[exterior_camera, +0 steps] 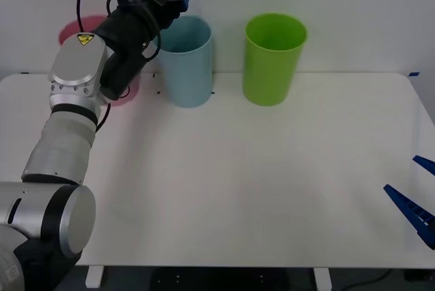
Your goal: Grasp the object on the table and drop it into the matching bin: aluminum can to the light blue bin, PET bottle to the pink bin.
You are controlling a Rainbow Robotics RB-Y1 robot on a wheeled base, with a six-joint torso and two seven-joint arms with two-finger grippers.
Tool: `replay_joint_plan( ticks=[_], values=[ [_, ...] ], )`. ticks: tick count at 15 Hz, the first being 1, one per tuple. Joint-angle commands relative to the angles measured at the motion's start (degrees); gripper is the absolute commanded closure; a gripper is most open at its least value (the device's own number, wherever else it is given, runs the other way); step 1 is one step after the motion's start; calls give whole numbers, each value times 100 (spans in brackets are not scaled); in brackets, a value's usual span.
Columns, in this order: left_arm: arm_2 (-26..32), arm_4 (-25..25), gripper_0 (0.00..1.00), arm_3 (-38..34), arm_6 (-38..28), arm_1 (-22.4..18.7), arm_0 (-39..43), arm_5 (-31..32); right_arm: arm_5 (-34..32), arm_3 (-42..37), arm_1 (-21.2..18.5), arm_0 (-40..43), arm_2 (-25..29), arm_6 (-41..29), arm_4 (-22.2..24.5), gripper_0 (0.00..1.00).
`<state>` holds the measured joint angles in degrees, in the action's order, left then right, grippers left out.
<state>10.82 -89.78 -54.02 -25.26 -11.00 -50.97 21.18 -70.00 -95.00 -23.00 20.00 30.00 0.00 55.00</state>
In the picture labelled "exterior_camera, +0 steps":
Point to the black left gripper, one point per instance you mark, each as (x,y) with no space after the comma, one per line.
(163,10)

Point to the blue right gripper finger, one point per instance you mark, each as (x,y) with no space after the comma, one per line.
(426,163)
(413,213)

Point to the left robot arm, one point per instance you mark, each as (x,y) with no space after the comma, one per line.
(78,63)

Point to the pale blue plastic bin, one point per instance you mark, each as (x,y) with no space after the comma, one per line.
(190,77)

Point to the pink plastic bin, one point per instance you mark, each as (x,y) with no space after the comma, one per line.
(69,29)

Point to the white table leg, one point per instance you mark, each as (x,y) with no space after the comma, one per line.
(94,276)
(322,278)

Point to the green plastic bin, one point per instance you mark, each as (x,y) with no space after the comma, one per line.
(266,77)

